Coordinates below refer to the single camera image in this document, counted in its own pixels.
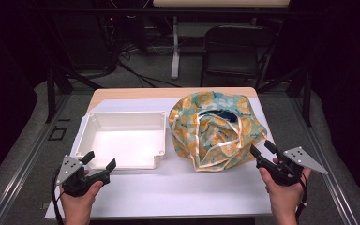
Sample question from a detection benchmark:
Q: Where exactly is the dark curtain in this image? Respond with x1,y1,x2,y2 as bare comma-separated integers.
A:
0,0,38,190
312,0,360,201

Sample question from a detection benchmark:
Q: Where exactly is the white background table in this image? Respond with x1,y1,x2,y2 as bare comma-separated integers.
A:
152,0,291,80

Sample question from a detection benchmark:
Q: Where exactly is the person's left hand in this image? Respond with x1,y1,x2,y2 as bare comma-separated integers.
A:
60,179,105,217

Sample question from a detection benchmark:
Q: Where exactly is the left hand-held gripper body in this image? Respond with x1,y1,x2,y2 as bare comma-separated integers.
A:
55,154,111,199

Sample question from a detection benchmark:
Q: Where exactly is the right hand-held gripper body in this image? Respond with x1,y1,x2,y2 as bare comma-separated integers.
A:
257,145,330,188

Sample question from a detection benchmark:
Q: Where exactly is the aluminium floor rail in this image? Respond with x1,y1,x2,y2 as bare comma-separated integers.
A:
0,93,73,225
289,97,360,225

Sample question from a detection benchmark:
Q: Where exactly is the black floor cable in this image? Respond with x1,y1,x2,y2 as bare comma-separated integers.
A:
117,60,182,89

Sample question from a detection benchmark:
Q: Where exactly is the person's right hand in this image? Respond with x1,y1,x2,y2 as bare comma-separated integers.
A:
258,167,312,217

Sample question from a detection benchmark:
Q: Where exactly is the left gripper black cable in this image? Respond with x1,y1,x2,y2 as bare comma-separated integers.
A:
51,168,66,225

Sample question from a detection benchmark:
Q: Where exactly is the lemon print fabric bag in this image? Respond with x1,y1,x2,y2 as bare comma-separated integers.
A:
168,90,268,173

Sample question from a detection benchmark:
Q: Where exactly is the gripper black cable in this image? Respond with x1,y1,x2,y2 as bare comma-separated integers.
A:
294,172,309,223
51,168,66,225

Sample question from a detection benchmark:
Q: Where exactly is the black folding chair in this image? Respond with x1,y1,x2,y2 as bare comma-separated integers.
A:
200,24,278,90

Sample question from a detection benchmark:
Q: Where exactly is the black equipment case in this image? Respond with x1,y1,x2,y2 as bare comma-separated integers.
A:
55,15,115,72

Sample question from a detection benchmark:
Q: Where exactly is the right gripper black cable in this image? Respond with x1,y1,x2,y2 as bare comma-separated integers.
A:
294,172,309,223

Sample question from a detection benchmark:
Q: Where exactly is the black metal stand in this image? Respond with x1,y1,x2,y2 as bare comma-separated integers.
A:
257,67,313,128
45,64,102,125

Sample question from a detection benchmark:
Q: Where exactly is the white table cover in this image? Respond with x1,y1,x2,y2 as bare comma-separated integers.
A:
44,97,279,219

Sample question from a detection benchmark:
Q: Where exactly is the white plastic box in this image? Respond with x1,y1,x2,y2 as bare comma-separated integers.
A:
74,111,167,171

